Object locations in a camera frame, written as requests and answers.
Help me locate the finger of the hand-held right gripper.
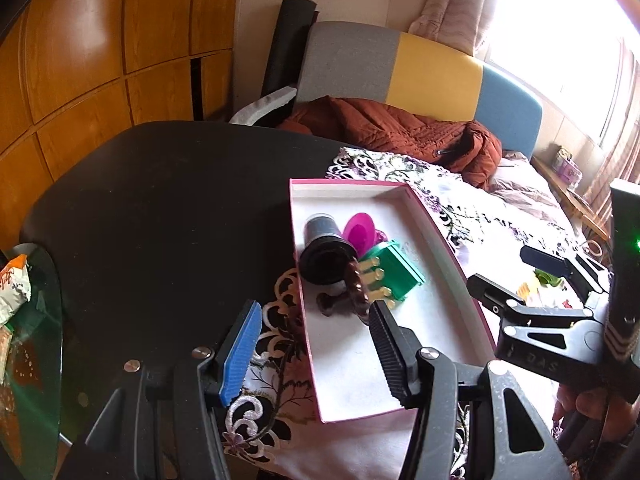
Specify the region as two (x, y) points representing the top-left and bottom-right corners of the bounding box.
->
(467, 274), (596, 329)
(520, 245), (610, 292)

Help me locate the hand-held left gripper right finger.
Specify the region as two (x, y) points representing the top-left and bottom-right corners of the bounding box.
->
(367, 300), (573, 480)

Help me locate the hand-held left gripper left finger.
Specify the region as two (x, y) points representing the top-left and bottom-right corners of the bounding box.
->
(65, 300), (263, 480)

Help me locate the pink-edged white box tray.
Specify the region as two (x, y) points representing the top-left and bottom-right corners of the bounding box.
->
(289, 177), (493, 425)

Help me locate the brown twisted toy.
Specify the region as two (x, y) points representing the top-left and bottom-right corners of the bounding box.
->
(316, 259), (373, 323)

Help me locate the green toy with yellow pegs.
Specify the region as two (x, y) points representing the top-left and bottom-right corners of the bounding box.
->
(357, 241), (427, 311)

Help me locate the magenta plastic cup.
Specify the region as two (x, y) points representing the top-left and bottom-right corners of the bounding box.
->
(342, 212), (388, 253)

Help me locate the black cylindrical cup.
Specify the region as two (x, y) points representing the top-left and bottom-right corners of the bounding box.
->
(300, 214), (358, 286)

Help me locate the person's right hand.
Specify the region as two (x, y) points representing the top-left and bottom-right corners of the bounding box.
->
(552, 385), (628, 442)

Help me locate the floral embroidered tablecloth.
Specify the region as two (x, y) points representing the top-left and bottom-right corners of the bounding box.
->
(220, 147), (616, 480)

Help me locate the pale pink bedsheet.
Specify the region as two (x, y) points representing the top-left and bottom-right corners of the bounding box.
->
(487, 150), (581, 236)

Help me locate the wooden bedside shelf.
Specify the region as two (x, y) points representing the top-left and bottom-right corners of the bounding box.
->
(532, 155), (613, 241)

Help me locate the purple box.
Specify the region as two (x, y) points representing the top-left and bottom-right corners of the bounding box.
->
(552, 146), (583, 186)

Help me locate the striped brown curtain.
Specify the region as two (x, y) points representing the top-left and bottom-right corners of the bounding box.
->
(585, 40), (640, 196)

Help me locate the rust quilted jacket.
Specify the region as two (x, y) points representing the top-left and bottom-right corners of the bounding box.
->
(277, 96), (502, 190)

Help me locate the grey yellow blue sofa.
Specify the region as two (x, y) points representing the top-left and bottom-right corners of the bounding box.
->
(295, 21), (543, 161)

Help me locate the green glass side table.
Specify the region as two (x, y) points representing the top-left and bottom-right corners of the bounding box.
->
(0, 242), (63, 468)

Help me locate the bright window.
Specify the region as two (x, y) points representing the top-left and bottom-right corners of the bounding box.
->
(475, 0), (640, 151)

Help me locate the orange and white snack bag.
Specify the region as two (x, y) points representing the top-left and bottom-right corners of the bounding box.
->
(0, 254), (32, 326)

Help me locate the white foam piece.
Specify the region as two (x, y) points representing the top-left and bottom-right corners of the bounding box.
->
(229, 86), (297, 126)

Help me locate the pale pink curtain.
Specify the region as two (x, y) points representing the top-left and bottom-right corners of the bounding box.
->
(407, 0), (501, 56)

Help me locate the black rolled mat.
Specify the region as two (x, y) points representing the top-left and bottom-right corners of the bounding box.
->
(262, 0), (318, 101)

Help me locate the wooden wardrobe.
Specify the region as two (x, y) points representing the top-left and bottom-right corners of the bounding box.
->
(0, 0), (243, 261)

